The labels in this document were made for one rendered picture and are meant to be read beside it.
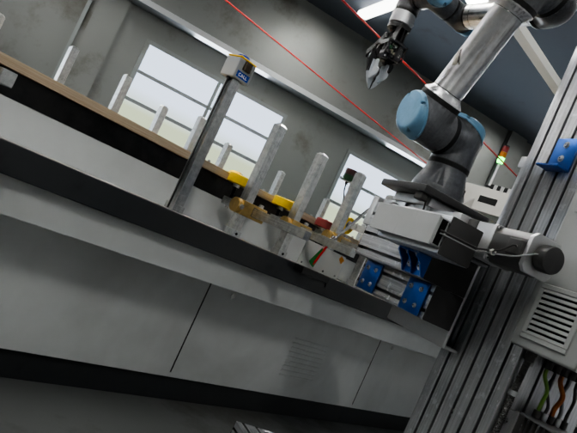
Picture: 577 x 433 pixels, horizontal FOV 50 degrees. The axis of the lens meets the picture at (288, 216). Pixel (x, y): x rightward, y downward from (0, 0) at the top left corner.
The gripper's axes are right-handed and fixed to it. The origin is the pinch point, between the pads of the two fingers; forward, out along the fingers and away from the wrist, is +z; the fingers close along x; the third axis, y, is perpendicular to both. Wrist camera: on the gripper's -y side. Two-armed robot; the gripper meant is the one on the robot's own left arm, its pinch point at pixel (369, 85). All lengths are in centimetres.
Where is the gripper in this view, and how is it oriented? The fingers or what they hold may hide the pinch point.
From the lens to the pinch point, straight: 200.7
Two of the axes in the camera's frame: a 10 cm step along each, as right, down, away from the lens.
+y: 3.6, 1.3, -9.3
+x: 8.4, 4.0, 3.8
